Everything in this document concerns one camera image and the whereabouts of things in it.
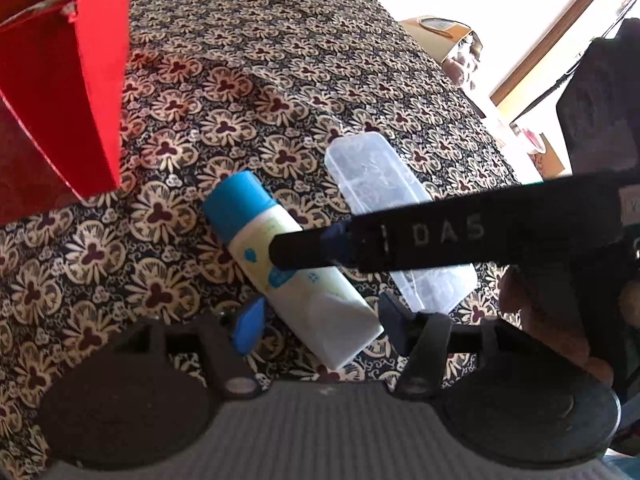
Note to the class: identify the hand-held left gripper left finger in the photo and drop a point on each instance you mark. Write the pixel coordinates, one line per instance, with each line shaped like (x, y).
(247, 330)

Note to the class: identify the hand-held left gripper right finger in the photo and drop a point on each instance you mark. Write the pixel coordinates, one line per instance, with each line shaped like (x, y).
(392, 325)

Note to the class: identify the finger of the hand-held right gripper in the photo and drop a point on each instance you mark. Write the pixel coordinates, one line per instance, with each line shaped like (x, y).
(337, 242)

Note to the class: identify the white bottle with blue cap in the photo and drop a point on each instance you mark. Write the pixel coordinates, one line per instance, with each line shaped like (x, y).
(280, 230)

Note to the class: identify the clear plastic case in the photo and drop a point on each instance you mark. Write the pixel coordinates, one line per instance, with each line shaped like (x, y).
(370, 170)

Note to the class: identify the red cardboard box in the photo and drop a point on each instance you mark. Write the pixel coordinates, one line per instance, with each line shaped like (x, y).
(60, 85)

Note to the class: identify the person's right hand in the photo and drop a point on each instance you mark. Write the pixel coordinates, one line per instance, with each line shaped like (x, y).
(550, 330)

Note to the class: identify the brown box with red print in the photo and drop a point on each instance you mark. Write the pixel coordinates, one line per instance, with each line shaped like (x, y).
(542, 147)

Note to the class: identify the pink cloth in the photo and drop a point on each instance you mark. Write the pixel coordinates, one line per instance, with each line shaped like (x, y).
(462, 67)

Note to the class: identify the floral patterned cloth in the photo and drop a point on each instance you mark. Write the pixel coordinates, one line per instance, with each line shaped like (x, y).
(250, 85)

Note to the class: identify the brown cardboard box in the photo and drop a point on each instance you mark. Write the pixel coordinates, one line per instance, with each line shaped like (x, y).
(435, 35)

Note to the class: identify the wooden door frame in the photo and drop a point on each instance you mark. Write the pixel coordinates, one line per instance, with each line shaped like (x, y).
(560, 30)

